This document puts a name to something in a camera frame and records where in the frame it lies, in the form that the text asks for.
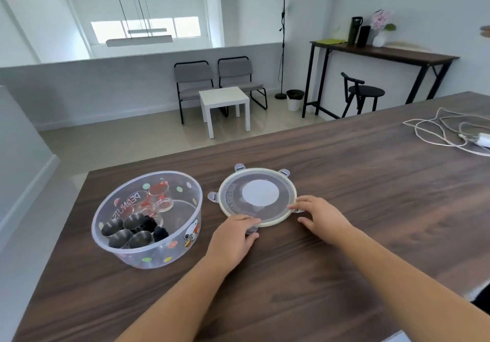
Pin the dark green tumbler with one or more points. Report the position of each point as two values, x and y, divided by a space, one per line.
354 30

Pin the green cloth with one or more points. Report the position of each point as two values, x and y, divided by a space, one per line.
330 41

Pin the long white pendant lamp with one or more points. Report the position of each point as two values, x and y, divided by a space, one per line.
139 40

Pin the small clear glass cup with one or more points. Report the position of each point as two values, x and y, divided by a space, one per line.
158 191
165 204

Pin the grey black-framed chair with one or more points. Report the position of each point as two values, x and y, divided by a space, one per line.
241 79
193 81

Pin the white vase pink flower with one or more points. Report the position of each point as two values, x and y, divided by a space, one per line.
381 27

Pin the person's right forearm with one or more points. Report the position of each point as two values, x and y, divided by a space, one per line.
405 284

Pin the white power adapter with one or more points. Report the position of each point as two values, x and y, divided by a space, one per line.
481 139

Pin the white square side table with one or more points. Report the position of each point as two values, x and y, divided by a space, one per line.
224 100

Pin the white waste bin black liner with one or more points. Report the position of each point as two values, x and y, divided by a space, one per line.
294 99

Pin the small metal cup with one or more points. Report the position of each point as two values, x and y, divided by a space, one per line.
111 227
133 222
120 239
140 240

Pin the dark wood console table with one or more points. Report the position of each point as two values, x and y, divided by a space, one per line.
382 52

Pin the black floor lamp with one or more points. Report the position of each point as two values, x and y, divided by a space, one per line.
283 39

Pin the person's right hand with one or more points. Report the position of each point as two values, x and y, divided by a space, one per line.
325 219

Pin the window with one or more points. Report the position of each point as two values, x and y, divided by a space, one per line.
145 29

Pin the round clear clip lid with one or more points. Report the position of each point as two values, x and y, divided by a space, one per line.
257 196

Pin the person's left thumb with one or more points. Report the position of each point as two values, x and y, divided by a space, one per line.
252 239

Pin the black round stool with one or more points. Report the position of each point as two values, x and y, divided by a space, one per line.
365 92

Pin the short white pendant lamp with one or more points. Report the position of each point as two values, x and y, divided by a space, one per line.
147 30

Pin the person's left forearm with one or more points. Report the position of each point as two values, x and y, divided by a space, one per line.
172 303

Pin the person's right thumb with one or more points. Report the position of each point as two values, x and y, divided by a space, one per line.
307 223

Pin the black silicone mold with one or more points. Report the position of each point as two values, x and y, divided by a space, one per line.
147 222
160 234

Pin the person's left hand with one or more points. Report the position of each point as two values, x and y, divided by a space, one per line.
227 244

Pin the clear printed plastic container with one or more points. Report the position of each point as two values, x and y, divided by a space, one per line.
147 255

